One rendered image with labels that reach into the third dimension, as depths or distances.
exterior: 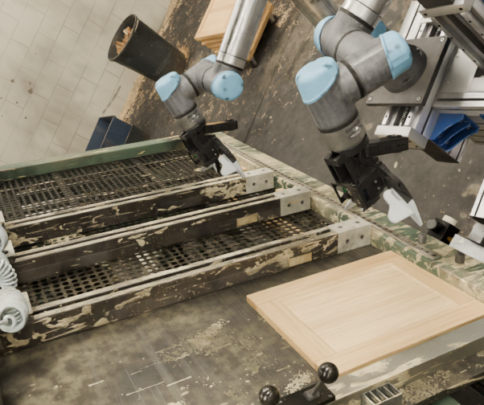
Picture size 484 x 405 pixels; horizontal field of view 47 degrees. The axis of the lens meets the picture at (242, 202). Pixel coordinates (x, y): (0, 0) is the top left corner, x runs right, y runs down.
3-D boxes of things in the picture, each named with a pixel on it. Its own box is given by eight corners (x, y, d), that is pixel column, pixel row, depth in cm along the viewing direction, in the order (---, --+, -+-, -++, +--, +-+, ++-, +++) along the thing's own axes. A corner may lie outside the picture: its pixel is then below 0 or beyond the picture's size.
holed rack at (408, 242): (440, 257, 155) (441, 255, 155) (433, 259, 154) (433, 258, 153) (202, 130, 292) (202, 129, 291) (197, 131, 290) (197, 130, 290)
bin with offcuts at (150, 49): (196, 46, 563) (141, 10, 527) (176, 92, 558) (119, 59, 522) (174, 50, 605) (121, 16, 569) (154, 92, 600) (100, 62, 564)
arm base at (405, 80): (394, 50, 177) (375, 33, 171) (434, 46, 164) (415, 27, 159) (377, 93, 175) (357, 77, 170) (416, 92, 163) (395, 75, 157)
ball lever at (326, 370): (322, 402, 107) (346, 374, 97) (305, 410, 106) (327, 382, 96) (313, 385, 109) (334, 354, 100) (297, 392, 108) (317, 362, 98)
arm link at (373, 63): (375, 16, 99) (322, 49, 100) (410, 34, 91) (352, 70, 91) (386, 53, 104) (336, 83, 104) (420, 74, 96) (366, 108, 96)
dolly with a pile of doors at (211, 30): (285, 10, 454) (248, -19, 431) (260, 69, 449) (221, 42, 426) (244, 20, 504) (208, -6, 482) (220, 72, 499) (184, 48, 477)
